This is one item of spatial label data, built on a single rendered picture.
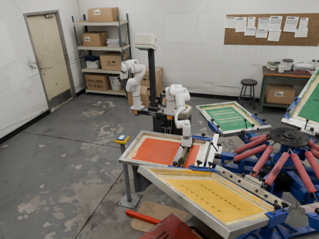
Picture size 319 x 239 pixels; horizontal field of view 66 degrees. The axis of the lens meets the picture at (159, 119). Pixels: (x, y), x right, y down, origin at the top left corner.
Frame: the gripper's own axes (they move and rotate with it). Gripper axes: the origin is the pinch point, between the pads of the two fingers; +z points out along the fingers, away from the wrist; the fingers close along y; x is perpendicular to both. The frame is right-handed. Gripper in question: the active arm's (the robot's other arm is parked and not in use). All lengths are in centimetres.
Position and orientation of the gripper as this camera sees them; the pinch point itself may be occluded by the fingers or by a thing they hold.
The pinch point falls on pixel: (186, 150)
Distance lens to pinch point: 243.1
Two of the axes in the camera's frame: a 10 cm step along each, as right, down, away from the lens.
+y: -9.5, -1.1, 3.0
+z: 0.4, 8.9, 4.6
